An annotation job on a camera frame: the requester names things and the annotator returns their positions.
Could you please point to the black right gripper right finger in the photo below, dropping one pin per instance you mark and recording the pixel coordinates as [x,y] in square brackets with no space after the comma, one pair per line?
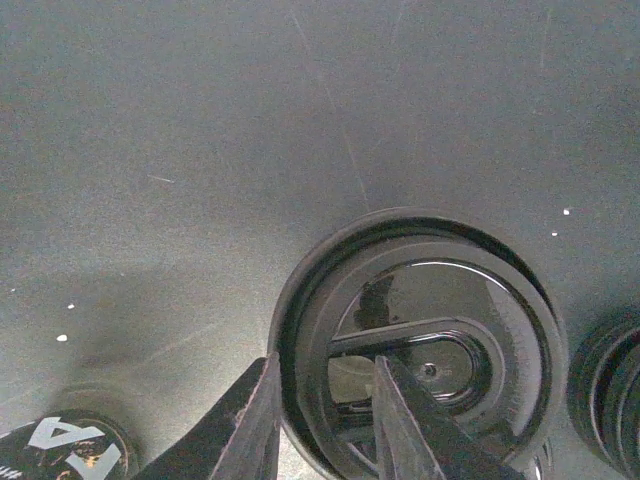
[416,438]

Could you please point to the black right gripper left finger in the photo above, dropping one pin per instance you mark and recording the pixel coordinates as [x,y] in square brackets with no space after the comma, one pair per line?
[238,438]

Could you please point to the black plastic cup lid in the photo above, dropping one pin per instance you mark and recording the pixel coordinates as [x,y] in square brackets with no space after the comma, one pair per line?
[459,307]

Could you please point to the stack of paper cups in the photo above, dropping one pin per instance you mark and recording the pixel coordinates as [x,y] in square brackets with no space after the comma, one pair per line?
[69,444]

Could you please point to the stack of black lids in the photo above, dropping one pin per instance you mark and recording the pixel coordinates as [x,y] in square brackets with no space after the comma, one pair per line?
[603,393]

